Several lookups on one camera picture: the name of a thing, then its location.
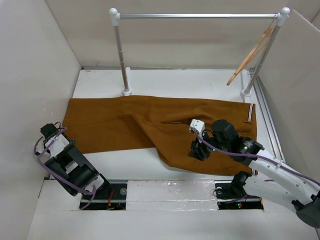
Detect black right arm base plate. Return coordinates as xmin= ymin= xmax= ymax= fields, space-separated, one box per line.
xmin=212 ymin=180 xmax=264 ymax=211

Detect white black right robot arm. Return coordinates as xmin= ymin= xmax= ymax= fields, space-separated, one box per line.
xmin=188 ymin=119 xmax=320 ymax=229

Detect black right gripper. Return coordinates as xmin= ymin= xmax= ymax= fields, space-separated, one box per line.
xmin=187 ymin=129 xmax=230 ymax=161

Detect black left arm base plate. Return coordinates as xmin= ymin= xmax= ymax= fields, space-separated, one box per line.
xmin=84 ymin=180 xmax=128 ymax=211

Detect brown trousers with striped trim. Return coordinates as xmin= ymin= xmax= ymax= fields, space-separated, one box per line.
xmin=62 ymin=95 xmax=257 ymax=176

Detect silver white clothes rack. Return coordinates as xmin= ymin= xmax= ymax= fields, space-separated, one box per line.
xmin=109 ymin=7 xmax=291 ymax=101

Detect wooden clothes hanger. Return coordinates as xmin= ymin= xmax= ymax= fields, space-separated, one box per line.
xmin=226 ymin=20 xmax=274 ymax=86

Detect aluminium rail right side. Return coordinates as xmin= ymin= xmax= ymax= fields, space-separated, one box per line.
xmin=251 ymin=76 xmax=285 ymax=161

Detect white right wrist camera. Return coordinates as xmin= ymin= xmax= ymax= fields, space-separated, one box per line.
xmin=188 ymin=119 xmax=205 ymax=136

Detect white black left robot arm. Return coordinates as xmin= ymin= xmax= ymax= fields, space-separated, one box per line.
xmin=33 ymin=123 xmax=112 ymax=199

